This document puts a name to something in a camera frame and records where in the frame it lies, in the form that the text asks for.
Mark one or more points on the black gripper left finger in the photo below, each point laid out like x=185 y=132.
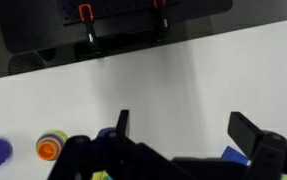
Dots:
x=123 y=123

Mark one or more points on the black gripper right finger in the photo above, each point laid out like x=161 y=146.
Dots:
x=246 y=133

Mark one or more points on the rainbow striped stacking toy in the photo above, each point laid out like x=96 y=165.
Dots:
x=51 y=145

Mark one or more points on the purple round object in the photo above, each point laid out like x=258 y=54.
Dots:
x=105 y=131

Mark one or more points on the blue block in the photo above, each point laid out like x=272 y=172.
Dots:
x=233 y=156

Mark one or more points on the yellow green soft object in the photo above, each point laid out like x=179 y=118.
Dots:
x=100 y=175

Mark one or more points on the black perforated board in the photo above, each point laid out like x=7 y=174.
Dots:
x=123 y=10

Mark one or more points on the round black ribbed disc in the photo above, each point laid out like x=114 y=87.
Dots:
x=26 y=63

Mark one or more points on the black equipment stand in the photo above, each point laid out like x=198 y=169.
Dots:
x=33 y=30

